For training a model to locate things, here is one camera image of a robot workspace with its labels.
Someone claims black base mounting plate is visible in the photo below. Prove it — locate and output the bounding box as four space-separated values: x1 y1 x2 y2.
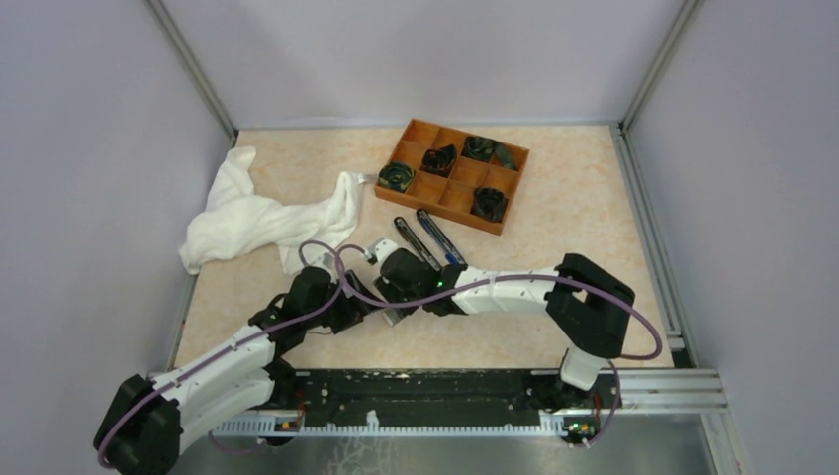
260 369 617 429

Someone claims orange compartment tray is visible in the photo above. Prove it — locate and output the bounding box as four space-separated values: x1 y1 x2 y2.
374 119 529 236

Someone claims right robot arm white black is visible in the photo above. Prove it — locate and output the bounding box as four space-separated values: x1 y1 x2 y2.
374 249 635 410

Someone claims black rolled tape red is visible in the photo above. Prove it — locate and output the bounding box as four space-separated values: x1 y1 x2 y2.
420 144 458 178

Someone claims dark rolled tape green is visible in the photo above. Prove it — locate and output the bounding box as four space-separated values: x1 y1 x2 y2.
377 161 416 193

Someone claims dark rolled tape top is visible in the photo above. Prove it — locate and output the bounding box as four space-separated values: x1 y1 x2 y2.
461 136 518 171

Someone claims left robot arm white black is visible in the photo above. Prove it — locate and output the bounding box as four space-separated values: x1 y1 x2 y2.
93 266 382 474

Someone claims aluminium frame rail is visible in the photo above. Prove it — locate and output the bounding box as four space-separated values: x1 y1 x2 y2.
134 368 729 437

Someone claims white crumpled towel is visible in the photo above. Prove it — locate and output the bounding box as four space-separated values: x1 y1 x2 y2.
178 146 372 275

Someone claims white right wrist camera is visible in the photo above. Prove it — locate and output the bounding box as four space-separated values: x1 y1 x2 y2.
366 238 399 264

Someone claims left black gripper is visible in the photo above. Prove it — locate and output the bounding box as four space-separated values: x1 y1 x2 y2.
305 270 386 335

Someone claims silver staple strip tray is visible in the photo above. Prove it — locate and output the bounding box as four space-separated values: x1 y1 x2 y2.
383 309 406 327

